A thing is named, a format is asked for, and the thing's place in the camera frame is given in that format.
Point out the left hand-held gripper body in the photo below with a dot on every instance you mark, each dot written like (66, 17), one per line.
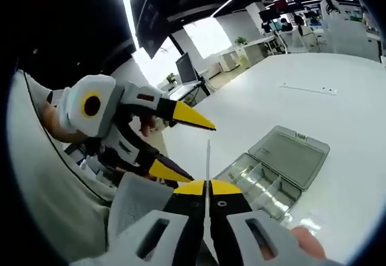
(90, 91)

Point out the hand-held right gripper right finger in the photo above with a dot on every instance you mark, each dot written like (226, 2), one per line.
(229, 205)

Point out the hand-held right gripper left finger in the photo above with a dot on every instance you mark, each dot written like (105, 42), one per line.
(187, 217)

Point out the clear plastic guide fixture box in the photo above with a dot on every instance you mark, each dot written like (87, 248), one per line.
(286, 154)

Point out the person's left hand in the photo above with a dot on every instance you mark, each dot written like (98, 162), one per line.
(54, 127)

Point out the person's right hand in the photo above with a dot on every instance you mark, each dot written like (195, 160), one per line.
(310, 245)

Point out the green potted plant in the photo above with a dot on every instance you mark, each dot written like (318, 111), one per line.
(241, 40)
(171, 78)

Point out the black computer monitor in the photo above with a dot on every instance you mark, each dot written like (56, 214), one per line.
(187, 68)

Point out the grey mesh office chair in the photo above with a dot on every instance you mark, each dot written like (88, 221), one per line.
(135, 199)

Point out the black hanging sign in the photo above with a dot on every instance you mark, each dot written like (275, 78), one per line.
(150, 24)

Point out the person's grey shirt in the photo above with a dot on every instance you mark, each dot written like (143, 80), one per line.
(45, 172)

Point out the straight ceiling light strip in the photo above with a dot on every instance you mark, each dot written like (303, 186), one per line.
(128, 6)

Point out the white low cabinet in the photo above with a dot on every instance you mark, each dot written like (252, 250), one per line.
(229, 61)

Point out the white office chair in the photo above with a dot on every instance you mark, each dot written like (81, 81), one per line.
(303, 36)

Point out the white draped cloth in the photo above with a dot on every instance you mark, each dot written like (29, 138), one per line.
(330, 6)

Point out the grey desk partition panel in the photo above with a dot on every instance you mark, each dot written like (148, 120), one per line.
(353, 36)

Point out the wall display screen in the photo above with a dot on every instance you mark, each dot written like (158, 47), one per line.
(282, 4)

